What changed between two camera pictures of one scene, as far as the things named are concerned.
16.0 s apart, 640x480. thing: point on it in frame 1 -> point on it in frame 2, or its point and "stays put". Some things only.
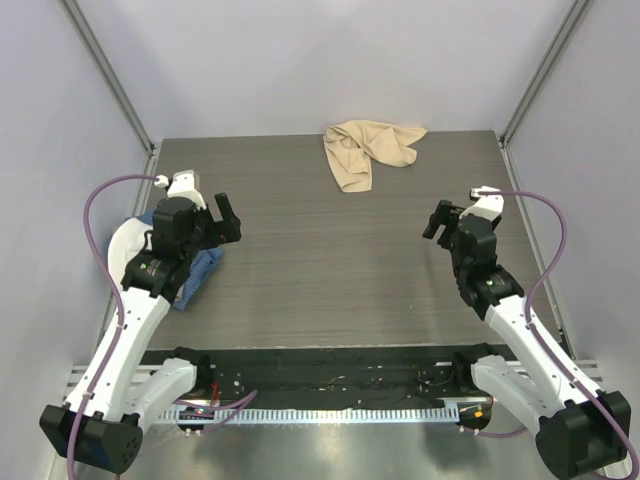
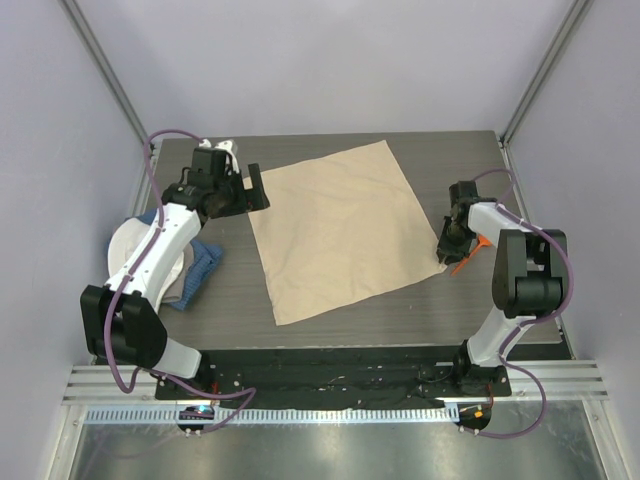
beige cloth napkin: (351, 147) -> (341, 230)
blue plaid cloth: (202, 264) stays put
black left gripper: (221, 231) -> (248, 200)
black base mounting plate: (327, 376) stays put
